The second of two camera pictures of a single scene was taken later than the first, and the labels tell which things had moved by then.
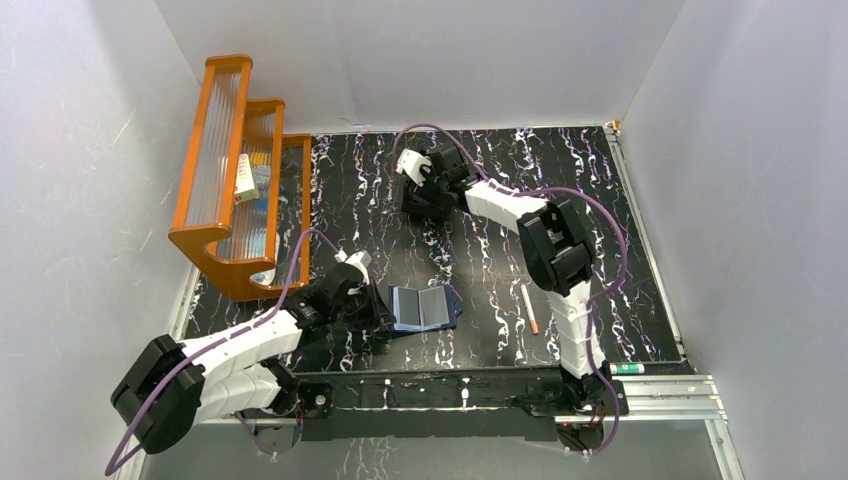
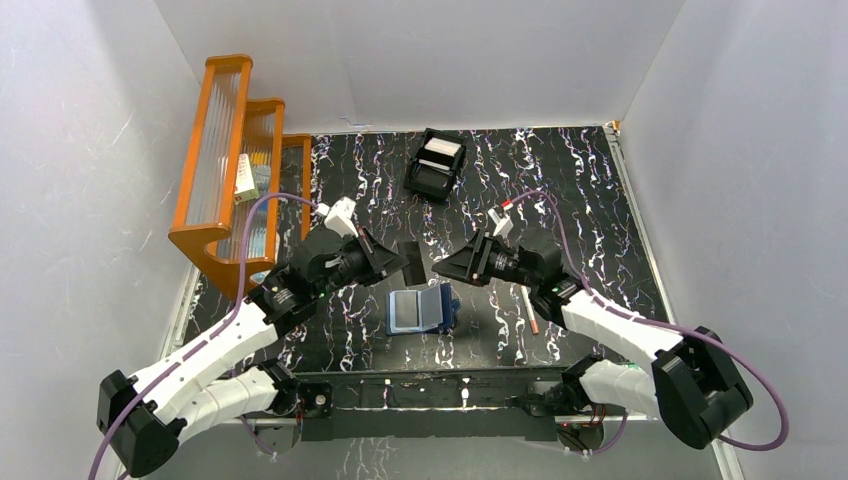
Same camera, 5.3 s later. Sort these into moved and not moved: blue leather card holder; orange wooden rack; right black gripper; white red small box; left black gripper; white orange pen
Moved: right black gripper; left black gripper
Not moved: white orange pen; white red small box; orange wooden rack; blue leather card holder
